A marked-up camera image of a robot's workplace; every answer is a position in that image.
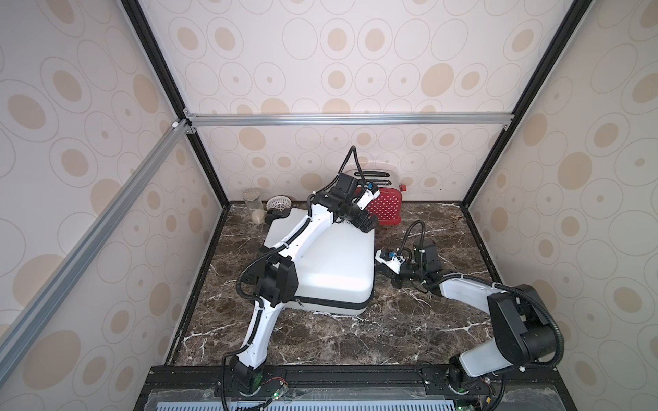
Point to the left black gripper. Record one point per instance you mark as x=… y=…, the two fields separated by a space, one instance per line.
x=368 y=227

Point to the white hard-shell suitcase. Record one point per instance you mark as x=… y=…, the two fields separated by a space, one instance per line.
x=334 y=262

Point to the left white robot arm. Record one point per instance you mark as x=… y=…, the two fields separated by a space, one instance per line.
x=274 y=281

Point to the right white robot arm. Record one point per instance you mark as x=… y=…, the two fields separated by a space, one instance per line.
x=525 y=333

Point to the red polka-dot toaster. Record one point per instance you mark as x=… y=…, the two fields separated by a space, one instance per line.
x=387 y=207

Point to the white patterned bowl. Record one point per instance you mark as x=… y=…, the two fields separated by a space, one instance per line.
x=279 y=202

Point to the glass jar with rice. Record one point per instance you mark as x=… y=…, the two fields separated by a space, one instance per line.
x=253 y=202

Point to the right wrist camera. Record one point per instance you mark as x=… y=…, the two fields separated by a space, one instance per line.
x=390 y=259

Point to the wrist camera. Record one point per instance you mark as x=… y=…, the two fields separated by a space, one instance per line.
x=390 y=259
x=366 y=195

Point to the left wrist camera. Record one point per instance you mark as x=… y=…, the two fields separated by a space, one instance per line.
x=366 y=195

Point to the aluminium frame rail back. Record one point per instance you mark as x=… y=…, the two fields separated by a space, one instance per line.
x=365 y=119

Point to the aluminium frame rail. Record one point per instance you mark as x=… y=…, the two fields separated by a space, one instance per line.
x=43 y=306
x=365 y=119

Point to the aluminium frame rail left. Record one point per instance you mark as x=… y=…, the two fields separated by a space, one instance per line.
x=43 y=306

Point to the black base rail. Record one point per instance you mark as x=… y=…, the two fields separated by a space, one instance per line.
x=430 y=379

